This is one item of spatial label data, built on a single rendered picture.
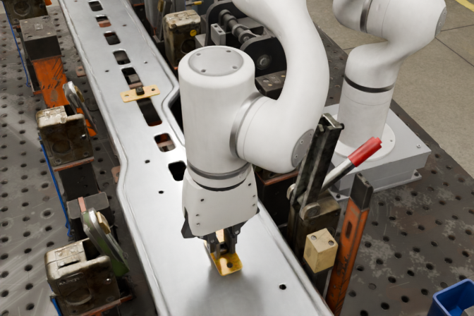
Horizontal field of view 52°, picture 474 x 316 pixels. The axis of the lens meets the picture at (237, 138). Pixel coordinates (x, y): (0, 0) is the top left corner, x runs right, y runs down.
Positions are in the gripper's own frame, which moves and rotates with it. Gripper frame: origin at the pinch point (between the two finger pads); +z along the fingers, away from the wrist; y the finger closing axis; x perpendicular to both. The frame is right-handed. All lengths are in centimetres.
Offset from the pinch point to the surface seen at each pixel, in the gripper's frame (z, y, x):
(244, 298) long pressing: 3.5, 0.0, 8.2
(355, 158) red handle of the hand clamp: -9.1, -22.2, 0.5
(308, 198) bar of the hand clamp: -5.1, -13.5, 1.7
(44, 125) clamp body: -0.9, 20.5, -38.3
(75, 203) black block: 4.3, 19.0, -21.0
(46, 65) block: 8, 17, -76
